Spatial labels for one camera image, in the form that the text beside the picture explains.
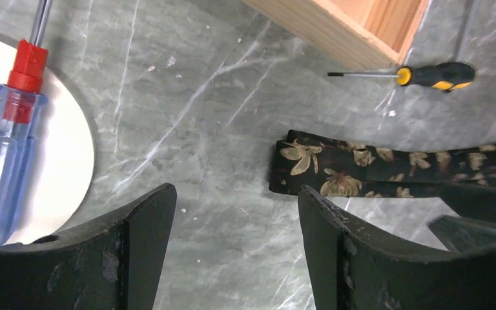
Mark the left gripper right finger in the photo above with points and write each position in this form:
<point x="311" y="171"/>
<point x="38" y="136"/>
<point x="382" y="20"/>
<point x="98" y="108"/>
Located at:
<point x="353" y="264"/>

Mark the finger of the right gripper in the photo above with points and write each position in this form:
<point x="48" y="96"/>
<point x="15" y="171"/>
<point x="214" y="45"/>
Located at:
<point x="470" y="201"/>
<point x="463" y="234"/>

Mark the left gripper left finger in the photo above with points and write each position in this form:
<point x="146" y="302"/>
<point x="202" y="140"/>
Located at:
<point x="111" y="262"/>

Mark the black gold patterned tie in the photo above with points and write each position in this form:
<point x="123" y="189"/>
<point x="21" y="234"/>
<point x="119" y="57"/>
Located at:
<point x="337" y="168"/>

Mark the white tape roll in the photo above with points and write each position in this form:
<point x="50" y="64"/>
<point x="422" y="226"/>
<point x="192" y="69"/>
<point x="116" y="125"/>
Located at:
<point x="64" y="158"/>

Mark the blue red small screwdriver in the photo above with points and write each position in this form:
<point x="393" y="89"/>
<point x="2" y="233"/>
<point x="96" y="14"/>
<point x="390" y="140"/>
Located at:
<point x="21" y="102"/>

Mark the lower black yellow screwdriver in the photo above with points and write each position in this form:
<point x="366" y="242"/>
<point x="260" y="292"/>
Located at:
<point x="447" y="76"/>

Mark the wooden compartment tray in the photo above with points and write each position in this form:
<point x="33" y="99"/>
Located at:
<point x="361" y="35"/>

